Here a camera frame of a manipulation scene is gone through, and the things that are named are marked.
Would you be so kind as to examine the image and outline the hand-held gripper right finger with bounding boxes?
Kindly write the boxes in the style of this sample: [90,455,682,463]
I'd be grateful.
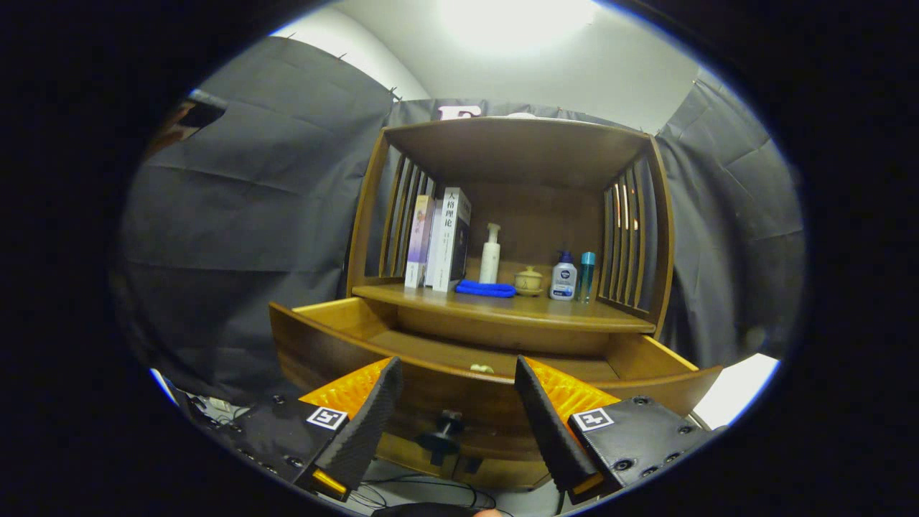
[513,355,727,506]

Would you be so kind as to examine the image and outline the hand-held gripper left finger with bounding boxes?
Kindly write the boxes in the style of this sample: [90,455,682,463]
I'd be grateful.
[215,356,404,502]

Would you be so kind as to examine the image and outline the black drawer knob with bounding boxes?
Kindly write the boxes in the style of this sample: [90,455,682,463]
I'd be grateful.
[419,409,464,466]

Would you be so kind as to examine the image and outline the wooden drawer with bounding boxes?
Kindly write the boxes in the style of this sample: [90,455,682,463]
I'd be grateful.
[269,296,722,464]

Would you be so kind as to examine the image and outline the wooden cabinet door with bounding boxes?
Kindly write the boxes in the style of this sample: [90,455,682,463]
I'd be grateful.
[452,452,554,490]
[373,433,460,478]

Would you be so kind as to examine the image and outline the wooden countertop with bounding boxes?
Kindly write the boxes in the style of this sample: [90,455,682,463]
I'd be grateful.
[352,280,658,335]

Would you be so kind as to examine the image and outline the wooden cabinet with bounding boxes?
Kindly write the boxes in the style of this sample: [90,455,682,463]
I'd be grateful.
[269,116,722,493]

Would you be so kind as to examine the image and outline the white bottle with blue cap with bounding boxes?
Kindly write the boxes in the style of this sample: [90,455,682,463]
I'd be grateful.
[549,250,579,301]

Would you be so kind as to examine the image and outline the blue folded cloth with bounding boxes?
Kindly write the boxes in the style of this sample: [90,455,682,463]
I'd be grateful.
[454,279,517,298]

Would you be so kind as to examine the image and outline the white pump bottle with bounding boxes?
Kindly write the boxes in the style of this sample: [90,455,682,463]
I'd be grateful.
[479,223,502,284]

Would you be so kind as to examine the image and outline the purple book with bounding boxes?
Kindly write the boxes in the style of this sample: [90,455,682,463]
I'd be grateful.
[404,194,437,289]

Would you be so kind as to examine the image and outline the white furniture unit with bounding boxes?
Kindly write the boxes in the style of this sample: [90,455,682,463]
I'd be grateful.
[691,352,782,430]

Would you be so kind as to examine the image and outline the white and dark book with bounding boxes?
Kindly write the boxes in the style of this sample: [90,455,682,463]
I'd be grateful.
[424,187,472,293]

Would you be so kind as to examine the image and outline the black backdrop cloth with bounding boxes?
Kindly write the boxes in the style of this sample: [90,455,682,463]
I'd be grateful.
[108,36,808,406]

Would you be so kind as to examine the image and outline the brown blurry object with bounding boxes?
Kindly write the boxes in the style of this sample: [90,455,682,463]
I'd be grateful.
[147,90,227,155]

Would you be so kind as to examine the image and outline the black floor cables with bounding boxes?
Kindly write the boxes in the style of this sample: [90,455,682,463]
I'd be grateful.
[355,474,518,516]

